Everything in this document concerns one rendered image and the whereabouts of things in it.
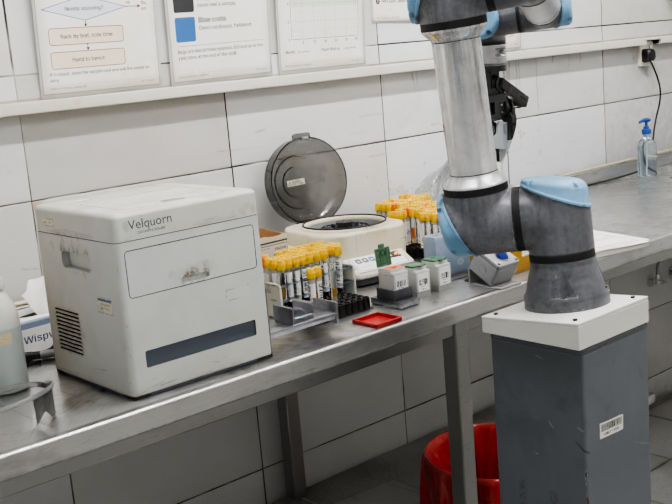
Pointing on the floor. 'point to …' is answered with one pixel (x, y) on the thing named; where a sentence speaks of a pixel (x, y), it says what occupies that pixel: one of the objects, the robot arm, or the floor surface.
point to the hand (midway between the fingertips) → (501, 155)
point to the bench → (638, 213)
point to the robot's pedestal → (573, 421)
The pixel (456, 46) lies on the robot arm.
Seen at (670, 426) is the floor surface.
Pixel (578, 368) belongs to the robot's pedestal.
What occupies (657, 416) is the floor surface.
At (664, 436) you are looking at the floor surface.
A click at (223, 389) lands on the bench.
